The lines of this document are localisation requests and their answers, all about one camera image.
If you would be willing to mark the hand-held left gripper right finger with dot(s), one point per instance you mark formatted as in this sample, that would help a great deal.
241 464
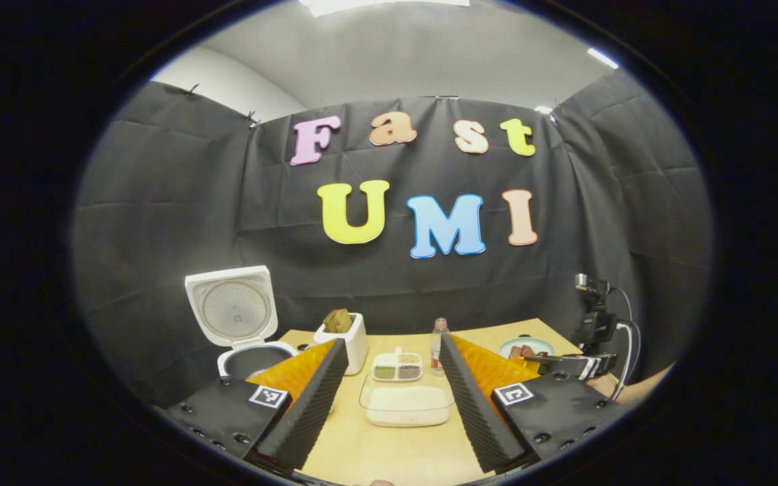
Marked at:
473 412

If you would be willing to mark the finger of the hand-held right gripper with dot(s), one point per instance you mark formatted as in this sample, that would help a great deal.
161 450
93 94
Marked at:
575 364

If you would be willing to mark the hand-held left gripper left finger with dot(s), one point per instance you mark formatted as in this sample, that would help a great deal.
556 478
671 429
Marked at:
308 418

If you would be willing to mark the clear container of white rice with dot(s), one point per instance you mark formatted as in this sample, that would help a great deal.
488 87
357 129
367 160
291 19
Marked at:
406 405

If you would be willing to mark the white rice cooker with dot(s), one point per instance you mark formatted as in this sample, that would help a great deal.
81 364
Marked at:
234 310

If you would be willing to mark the pale green plate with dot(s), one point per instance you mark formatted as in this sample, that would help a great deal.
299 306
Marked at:
546 345

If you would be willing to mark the brown biscuit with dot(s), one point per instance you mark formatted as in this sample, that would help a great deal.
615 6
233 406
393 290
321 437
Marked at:
529 350
516 352

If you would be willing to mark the small clear bottle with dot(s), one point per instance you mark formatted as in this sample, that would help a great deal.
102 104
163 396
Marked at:
438 351

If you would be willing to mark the white toaster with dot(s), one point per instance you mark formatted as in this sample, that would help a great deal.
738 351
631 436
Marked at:
352 344

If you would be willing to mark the white divided grain dish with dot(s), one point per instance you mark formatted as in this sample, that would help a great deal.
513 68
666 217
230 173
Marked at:
383 371

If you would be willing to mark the brown bread slice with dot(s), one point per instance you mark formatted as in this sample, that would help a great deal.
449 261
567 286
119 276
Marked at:
331 322
345 320

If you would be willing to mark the black backdrop cloth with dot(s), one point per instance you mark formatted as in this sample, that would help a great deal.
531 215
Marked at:
173 223

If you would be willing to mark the ceiling light panel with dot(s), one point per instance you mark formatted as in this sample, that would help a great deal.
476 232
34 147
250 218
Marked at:
603 58
385 5

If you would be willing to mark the black cloth clip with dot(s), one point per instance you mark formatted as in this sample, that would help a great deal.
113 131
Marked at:
193 88
252 120

